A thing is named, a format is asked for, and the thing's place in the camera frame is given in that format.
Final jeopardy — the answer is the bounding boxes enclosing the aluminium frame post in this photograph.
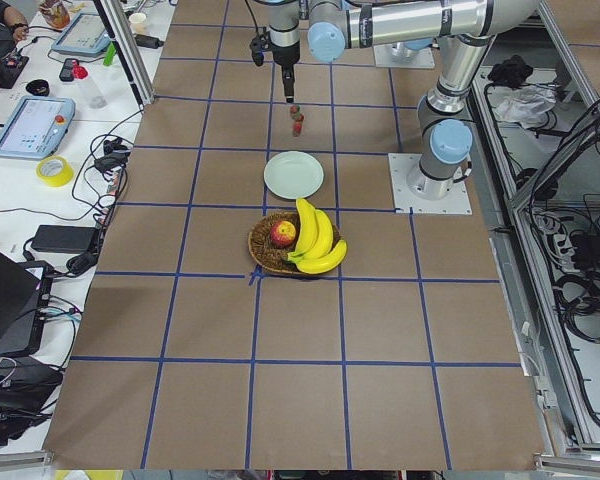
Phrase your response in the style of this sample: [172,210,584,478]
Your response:
[93,0,154,107]

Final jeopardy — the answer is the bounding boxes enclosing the red apple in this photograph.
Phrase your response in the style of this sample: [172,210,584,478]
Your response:
[269,220,297,248]

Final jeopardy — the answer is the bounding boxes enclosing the clear bottle red cap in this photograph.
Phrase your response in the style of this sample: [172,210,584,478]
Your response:
[72,60,107,109]

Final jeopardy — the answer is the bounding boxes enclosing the yellow banana bunch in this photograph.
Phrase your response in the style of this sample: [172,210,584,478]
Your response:
[286,198,348,275]

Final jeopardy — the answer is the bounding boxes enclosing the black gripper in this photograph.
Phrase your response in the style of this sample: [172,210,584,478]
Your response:
[272,42,300,103]

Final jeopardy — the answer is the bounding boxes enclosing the blue teach pendant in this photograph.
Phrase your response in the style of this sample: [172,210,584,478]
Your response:
[51,11,110,57]
[0,96,76,161]

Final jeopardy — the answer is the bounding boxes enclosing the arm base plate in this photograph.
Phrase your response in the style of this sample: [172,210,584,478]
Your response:
[388,153,472,215]
[373,42,435,70]

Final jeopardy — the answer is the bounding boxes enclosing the black power adapter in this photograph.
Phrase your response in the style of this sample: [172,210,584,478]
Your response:
[31,225,98,253]

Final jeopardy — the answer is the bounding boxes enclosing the yellow tape roll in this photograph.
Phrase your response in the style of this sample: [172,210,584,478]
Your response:
[36,155,74,188]

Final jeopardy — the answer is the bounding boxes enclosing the light green plate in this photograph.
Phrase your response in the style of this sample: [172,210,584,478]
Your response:
[263,151,324,200]

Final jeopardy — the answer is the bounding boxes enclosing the paper cup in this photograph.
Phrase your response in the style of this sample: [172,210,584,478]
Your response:
[128,12,148,35]

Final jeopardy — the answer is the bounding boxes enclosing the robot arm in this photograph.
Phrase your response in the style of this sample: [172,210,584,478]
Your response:
[250,0,539,200]

